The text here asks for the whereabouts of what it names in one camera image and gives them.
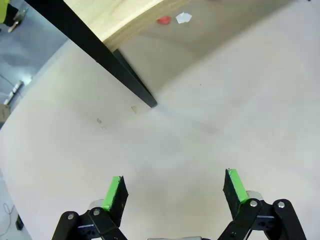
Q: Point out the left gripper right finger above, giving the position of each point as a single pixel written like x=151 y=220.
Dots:
x=235 y=197

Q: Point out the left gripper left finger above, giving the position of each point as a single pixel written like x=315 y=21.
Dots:
x=117 y=197

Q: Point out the white paper scrap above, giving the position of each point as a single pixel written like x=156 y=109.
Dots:
x=183 y=18

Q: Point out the small black floor box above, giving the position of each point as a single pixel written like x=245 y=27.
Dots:
x=19 y=222

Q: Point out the cardboard box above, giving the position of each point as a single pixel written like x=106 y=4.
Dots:
x=3 y=113

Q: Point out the white power strip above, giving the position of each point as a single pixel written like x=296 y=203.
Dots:
x=15 y=90

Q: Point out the small red paper scrap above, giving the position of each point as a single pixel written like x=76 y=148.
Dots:
x=163 y=20

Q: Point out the person in yellow apron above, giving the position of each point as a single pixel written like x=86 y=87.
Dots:
x=6 y=10

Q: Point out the two-tier wooden shelf black frame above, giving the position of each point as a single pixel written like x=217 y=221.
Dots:
x=100 y=42

